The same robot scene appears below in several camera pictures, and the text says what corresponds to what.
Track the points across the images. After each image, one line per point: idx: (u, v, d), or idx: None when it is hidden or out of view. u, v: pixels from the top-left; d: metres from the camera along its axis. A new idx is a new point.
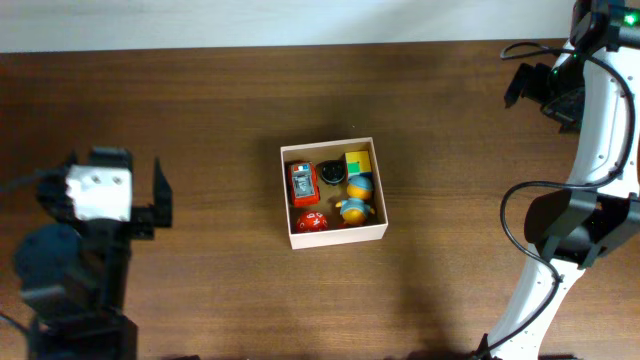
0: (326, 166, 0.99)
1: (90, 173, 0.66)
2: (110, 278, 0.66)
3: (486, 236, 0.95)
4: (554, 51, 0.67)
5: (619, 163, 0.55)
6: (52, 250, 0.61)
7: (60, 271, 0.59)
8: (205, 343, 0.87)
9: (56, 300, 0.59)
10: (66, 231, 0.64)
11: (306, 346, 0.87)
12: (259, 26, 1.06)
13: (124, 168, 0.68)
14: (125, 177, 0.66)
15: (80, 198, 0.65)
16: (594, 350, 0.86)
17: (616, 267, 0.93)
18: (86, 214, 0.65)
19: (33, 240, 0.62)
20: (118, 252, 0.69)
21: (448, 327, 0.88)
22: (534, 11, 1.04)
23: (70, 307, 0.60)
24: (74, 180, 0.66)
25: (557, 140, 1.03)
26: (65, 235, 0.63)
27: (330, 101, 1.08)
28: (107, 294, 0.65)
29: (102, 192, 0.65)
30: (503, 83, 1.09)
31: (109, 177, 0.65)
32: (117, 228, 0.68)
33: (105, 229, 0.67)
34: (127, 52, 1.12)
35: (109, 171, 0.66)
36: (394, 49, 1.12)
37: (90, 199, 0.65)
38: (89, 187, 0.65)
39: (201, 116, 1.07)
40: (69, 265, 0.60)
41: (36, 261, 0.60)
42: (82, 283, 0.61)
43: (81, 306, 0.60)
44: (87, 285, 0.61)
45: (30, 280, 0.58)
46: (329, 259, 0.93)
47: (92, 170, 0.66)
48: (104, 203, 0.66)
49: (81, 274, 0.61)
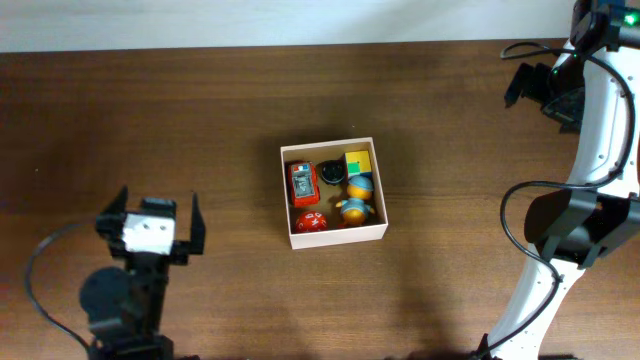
0: (326, 166, 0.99)
1: (141, 220, 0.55)
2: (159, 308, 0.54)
3: (486, 236, 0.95)
4: (554, 51, 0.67)
5: (619, 163, 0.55)
6: (111, 291, 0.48)
7: (118, 308, 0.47)
8: (205, 343, 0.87)
9: (112, 331, 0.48)
10: (117, 272, 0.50)
11: (306, 346, 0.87)
12: (259, 26, 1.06)
13: (173, 217, 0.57)
14: (169, 224, 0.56)
15: (127, 241, 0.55)
16: (594, 350, 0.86)
17: (616, 267, 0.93)
18: (133, 250, 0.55)
19: (90, 277, 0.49)
20: (161, 281, 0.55)
21: (448, 327, 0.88)
22: (534, 11, 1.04)
23: (117, 342, 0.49)
24: (127, 225, 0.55)
25: (557, 140, 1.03)
26: (117, 276, 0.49)
27: (330, 101, 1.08)
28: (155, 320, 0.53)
29: (151, 238, 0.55)
30: (503, 82, 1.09)
31: (157, 224, 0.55)
32: (161, 268, 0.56)
33: (148, 265, 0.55)
34: (127, 52, 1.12)
35: (159, 219, 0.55)
36: (394, 49, 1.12)
37: (137, 242, 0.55)
38: (139, 232, 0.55)
39: (202, 115, 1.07)
40: (126, 300, 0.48)
41: (99, 300, 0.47)
42: (134, 314, 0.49)
43: (127, 341, 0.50)
44: (136, 317, 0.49)
45: (95, 318, 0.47)
46: (329, 259, 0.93)
47: (143, 216, 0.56)
48: (150, 246, 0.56)
49: (133, 315, 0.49)
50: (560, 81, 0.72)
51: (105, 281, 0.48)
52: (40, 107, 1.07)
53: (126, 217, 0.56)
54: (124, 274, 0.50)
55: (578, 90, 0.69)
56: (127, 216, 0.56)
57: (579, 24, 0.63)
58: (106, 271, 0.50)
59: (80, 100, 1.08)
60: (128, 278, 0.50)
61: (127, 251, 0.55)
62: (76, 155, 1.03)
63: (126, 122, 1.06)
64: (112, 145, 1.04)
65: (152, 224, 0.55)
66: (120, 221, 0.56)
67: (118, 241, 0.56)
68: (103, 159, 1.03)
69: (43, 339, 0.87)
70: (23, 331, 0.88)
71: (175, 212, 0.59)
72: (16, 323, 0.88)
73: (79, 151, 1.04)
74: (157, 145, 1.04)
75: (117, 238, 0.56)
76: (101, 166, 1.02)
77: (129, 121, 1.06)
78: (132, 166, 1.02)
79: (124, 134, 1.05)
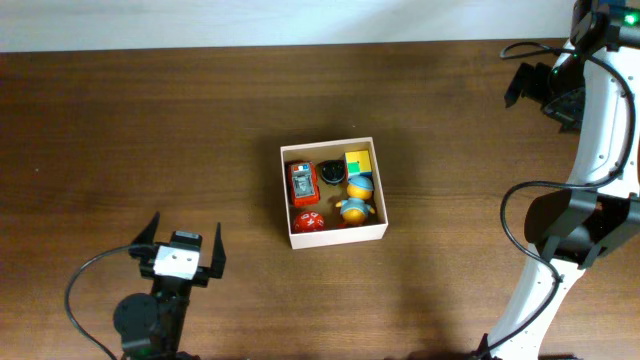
0: (326, 166, 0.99)
1: (170, 251, 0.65)
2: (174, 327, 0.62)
3: (486, 236, 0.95)
4: (555, 51, 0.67)
5: (619, 163, 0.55)
6: (143, 315, 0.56)
7: (147, 330, 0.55)
8: (205, 343, 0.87)
9: (142, 350, 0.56)
10: (146, 298, 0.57)
11: (306, 345, 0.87)
12: (259, 25, 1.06)
13: (197, 251, 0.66)
14: (193, 257, 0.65)
15: (156, 267, 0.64)
16: (594, 350, 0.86)
17: (616, 267, 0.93)
18: (162, 274, 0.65)
19: (121, 302, 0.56)
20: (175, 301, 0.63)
21: (448, 327, 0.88)
22: (534, 11, 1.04)
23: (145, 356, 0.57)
24: (158, 254, 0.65)
25: (557, 140, 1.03)
26: (146, 303, 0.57)
27: (330, 101, 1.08)
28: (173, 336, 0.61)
29: (176, 267, 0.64)
30: (504, 82, 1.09)
31: (184, 256, 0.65)
32: (182, 290, 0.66)
33: (172, 290, 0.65)
34: (127, 52, 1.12)
35: (185, 251, 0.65)
36: (394, 49, 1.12)
37: (165, 269, 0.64)
38: (168, 261, 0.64)
39: (202, 115, 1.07)
40: (154, 323, 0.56)
41: (132, 324, 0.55)
42: (158, 334, 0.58)
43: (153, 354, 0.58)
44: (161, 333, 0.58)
45: (127, 340, 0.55)
46: (329, 259, 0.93)
47: (172, 248, 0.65)
48: (176, 273, 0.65)
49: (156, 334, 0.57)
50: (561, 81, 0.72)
51: (136, 308, 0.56)
52: (40, 107, 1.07)
53: (157, 247, 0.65)
54: (152, 301, 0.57)
55: (579, 91, 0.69)
56: (158, 246, 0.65)
57: (580, 25, 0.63)
58: (135, 298, 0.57)
59: (80, 99, 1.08)
60: (156, 304, 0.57)
61: (155, 275, 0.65)
62: (76, 155, 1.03)
63: (127, 122, 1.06)
64: (111, 145, 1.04)
65: (179, 256, 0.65)
66: (153, 250, 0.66)
67: (148, 265, 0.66)
68: (103, 159, 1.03)
69: (43, 339, 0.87)
70: (22, 331, 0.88)
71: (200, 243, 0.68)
72: (16, 322, 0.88)
73: (79, 151, 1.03)
74: (157, 145, 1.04)
75: (148, 263, 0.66)
76: (101, 166, 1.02)
77: (129, 120, 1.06)
78: (133, 166, 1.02)
79: (124, 134, 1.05)
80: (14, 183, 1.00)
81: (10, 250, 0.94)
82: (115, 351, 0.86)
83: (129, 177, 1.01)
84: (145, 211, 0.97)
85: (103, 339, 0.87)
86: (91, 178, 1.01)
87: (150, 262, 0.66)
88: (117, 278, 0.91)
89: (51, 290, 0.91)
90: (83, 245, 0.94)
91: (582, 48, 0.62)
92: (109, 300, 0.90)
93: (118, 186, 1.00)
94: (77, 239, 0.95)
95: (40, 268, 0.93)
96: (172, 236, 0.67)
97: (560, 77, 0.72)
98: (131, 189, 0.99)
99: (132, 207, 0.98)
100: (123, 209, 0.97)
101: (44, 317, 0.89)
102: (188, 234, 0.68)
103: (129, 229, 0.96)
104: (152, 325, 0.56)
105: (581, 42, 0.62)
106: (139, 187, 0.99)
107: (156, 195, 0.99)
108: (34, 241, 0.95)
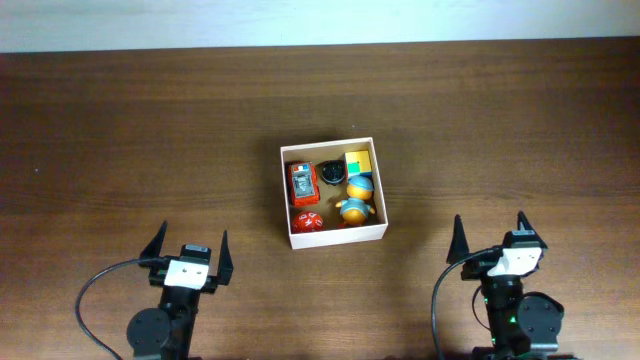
0: (326, 166, 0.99)
1: (181, 265, 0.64)
2: (185, 337, 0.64)
3: (487, 236, 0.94)
4: (480, 278, 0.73)
5: None
6: (156, 332, 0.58)
7: (159, 346, 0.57)
8: (205, 344, 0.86)
9: None
10: (160, 314, 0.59)
11: (305, 346, 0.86)
12: (259, 26, 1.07)
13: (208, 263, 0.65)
14: (203, 270, 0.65)
15: (166, 280, 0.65)
16: (595, 350, 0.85)
17: (616, 268, 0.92)
18: (170, 285, 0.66)
19: (135, 316, 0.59)
20: (189, 312, 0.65)
21: (448, 327, 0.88)
22: (533, 13, 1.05)
23: None
24: (169, 267, 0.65)
25: (556, 140, 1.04)
26: (159, 318, 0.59)
27: (330, 102, 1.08)
28: (183, 346, 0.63)
29: (187, 279, 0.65)
30: (503, 83, 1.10)
31: (194, 270, 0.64)
32: (191, 301, 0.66)
33: (182, 300, 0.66)
34: (128, 54, 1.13)
35: (195, 265, 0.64)
36: (393, 50, 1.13)
37: (175, 280, 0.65)
38: (177, 274, 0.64)
39: (202, 115, 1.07)
40: (166, 339, 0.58)
41: (144, 340, 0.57)
42: (168, 347, 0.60)
43: None
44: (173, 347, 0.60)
45: (139, 353, 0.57)
46: (328, 259, 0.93)
47: (182, 261, 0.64)
48: (187, 284, 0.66)
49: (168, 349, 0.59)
50: (525, 224, 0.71)
51: (150, 323, 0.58)
52: (42, 108, 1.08)
53: (167, 260, 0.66)
54: (165, 316, 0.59)
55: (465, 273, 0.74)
56: (169, 259, 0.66)
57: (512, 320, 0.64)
58: (150, 312, 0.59)
59: (80, 100, 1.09)
60: (168, 320, 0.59)
61: (165, 285, 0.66)
62: (75, 156, 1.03)
63: (127, 123, 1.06)
64: (111, 145, 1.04)
65: (189, 269, 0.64)
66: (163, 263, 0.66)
67: (157, 275, 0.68)
68: (104, 159, 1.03)
69: (41, 339, 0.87)
70: (20, 332, 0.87)
71: (209, 256, 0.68)
72: (13, 322, 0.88)
73: (80, 152, 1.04)
74: (158, 145, 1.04)
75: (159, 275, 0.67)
76: (101, 166, 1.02)
77: (130, 121, 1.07)
78: (133, 167, 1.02)
79: (124, 134, 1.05)
80: (15, 183, 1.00)
81: (9, 249, 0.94)
82: (111, 351, 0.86)
83: (130, 178, 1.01)
84: (144, 211, 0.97)
85: (103, 339, 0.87)
86: (90, 178, 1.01)
87: (160, 273, 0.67)
88: (117, 278, 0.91)
89: (52, 290, 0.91)
90: (83, 245, 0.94)
91: (506, 303, 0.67)
92: (109, 300, 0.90)
93: (118, 186, 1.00)
94: (77, 239, 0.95)
95: (41, 268, 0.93)
96: (182, 249, 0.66)
97: (523, 221, 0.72)
98: (131, 189, 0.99)
99: (131, 207, 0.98)
100: (123, 210, 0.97)
101: (44, 317, 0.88)
102: (198, 247, 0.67)
103: (128, 230, 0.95)
104: (164, 341, 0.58)
105: (506, 315, 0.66)
106: (140, 188, 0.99)
107: (155, 196, 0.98)
108: (33, 241, 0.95)
